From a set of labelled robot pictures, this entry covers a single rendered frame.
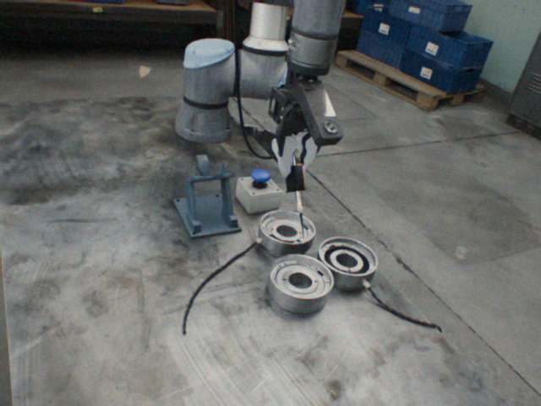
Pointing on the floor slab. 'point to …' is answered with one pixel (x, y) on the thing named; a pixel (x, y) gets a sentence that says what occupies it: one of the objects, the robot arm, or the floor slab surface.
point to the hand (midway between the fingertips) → (294, 172)
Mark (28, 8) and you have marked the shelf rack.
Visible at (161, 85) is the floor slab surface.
